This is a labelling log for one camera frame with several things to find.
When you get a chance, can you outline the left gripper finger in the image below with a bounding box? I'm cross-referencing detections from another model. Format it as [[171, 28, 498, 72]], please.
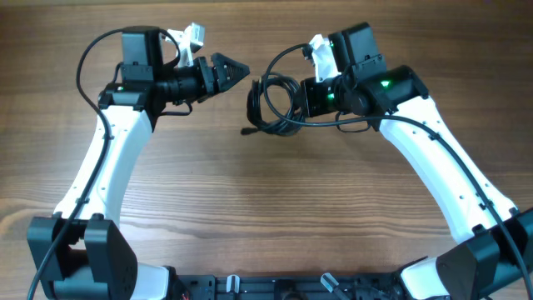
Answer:
[[212, 52, 250, 83], [215, 76, 245, 93]]

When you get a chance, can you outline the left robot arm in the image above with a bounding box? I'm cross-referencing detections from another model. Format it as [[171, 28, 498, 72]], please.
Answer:
[[27, 26, 249, 299]]

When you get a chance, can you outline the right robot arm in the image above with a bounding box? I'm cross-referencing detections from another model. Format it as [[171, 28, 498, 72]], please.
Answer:
[[301, 23, 532, 299]]

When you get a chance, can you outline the black usb cable one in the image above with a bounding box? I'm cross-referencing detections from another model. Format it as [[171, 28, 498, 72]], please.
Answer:
[[240, 71, 307, 138]]

